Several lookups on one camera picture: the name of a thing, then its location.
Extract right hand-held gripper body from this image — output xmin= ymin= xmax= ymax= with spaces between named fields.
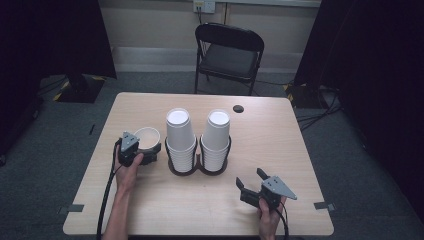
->
xmin=257 ymin=175 xmax=298 ymax=212

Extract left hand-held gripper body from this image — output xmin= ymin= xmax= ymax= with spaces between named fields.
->
xmin=116 ymin=130 xmax=145 ymax=168

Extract single white paper cup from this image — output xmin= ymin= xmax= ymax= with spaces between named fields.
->
xmin=133 ymin=126 xmax=162 ymax=152

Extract black double cup holder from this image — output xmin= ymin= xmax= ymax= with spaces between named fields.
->
xmin=164 ymin=134 xmax=233 ymax=177

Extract stack of white paper cups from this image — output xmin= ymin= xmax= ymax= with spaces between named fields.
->
xmin=165 ymin=107 xmax=198 ymax=174
xmin=199 ymin=108 xmax=232 ymax=173

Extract person's left hand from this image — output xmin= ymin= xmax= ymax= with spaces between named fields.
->
xmin=114 ymin=152 xmax=145 ymax=195

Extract person's right hand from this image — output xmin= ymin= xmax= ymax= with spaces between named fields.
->
xmin=257 ymin=195 xmax=288 ymax=240

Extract grey tape strip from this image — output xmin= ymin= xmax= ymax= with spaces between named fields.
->
xmin=57 ymin=203 xmax=85 ymax=215
xmin=313 ymin=201 xmax=337 ymax=213

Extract black stand base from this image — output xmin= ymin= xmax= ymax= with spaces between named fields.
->
xmin=283 ymin=82 xmax=322 ymax=110
xmin=53 ymin=73 xmax=106 ymax=104

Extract black folding chair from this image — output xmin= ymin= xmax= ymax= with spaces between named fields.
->
xmin=194 ymin=22 xmax=266 ymax=97

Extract black curtain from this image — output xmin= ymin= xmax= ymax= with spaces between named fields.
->
xmin=0 ymin=0 xmax=118 ymax=161
xmin=293 ymin=0 xmax=424 ymax=214

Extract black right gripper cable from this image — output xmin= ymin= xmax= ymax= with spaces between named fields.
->
xmin=274 ymin=201 xmax=290 ymax=240

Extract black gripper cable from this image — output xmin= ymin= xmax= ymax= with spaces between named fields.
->
xmin=96 ymin=138 xmax=123 ymax=240
xmin=274 ymin=201 xmax=290 ymax=240

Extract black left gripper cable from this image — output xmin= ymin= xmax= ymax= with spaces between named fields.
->
xmin=96 ymin=138 xmax=123 ymax=240

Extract black floor cables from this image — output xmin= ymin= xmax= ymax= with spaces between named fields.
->
xmin=295 ymin=85 xmax=343 ymax=132

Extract white wall socket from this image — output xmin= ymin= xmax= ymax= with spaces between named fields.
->
xmin=192 ymin=0 xmax=217 ymax=15

